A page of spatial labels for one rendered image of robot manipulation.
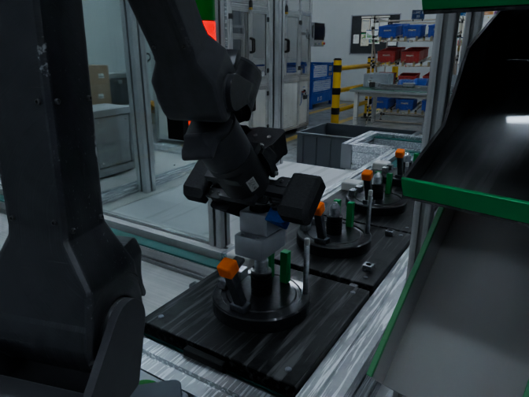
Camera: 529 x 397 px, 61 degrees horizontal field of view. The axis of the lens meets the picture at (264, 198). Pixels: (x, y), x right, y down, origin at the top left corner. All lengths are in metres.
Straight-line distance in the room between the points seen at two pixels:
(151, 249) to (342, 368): 0.48
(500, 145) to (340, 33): 11.51
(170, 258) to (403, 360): 0.51
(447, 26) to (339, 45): 11.46
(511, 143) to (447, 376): 0.23
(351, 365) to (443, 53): 0.37
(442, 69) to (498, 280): 0.23
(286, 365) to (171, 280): 0.36
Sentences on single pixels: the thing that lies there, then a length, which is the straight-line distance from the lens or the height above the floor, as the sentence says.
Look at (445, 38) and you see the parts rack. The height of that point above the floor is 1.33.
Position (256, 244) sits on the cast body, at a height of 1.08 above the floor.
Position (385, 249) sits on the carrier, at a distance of 0.85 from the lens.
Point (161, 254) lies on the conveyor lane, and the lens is 0.90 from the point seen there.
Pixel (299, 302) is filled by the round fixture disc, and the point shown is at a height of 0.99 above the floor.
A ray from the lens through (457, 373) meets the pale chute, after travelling 0.50.
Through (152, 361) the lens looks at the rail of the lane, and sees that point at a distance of 0.59.
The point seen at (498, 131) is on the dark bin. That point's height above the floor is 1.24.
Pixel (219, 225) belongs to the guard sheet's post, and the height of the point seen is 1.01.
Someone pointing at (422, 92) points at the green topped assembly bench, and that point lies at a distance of 5.65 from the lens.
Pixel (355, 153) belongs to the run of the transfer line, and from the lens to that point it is 1.80.
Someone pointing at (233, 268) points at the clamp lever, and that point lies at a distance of 0.55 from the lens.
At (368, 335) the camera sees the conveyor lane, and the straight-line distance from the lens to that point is 0.63.
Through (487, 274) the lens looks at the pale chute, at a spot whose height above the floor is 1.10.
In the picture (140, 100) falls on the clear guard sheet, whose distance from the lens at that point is 0.92.
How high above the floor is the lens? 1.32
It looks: 19 degrees down
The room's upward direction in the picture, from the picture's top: straight up
